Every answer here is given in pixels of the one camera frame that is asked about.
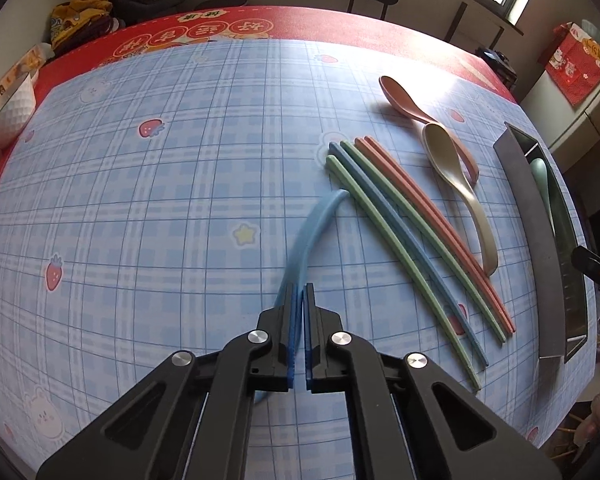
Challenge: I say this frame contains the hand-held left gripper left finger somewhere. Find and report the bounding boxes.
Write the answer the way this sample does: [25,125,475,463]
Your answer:
[35,282,301,480]

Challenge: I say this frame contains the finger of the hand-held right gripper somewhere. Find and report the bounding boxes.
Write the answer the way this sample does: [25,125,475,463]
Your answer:
[571,245,600,303]

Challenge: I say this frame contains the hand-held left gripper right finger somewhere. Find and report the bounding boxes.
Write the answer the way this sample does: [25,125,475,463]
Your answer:
[304,282,564,480]

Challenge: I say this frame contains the metal utensil box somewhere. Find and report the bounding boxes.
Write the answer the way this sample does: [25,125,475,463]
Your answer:
[492,121,590,365]

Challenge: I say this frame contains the blue chopstick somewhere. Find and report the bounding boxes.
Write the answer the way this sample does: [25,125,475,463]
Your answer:
[254,189,352,406]
[328,141,490,367]

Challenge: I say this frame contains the green chopstick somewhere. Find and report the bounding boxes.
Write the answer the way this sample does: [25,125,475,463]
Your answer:
[326,155,482,392]
[340,140,507,345]

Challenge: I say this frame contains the beige spoon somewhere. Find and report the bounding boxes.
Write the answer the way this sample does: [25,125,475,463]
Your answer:
[422,122,500,277]

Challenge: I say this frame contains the pink spoon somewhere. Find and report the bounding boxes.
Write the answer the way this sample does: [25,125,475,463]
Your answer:
[379,75,481,186]

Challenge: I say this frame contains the pale green spoon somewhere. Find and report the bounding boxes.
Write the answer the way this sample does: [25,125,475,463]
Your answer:
[529,156,578,256]

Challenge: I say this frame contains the white refrigerator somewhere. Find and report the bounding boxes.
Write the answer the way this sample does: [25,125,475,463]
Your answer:
[521,67,600,161]

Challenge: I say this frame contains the red gift bag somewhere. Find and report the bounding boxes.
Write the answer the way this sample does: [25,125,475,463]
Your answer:
[545,22,600,107]

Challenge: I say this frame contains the red printed tablecloth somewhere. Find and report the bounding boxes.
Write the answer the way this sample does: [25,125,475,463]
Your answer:
[0,5,521,211]

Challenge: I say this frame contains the white bowl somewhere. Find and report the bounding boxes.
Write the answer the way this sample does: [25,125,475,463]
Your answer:
[0,72,36,148]

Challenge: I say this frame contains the dark bag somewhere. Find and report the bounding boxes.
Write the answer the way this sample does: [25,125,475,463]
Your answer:
[107,0,191,27]

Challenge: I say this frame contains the yellow snack packets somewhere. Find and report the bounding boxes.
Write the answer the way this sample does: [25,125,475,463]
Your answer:
[50,0,115,57]

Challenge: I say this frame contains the orange and white snack box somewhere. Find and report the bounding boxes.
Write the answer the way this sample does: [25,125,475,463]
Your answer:
[0,44,47,128]

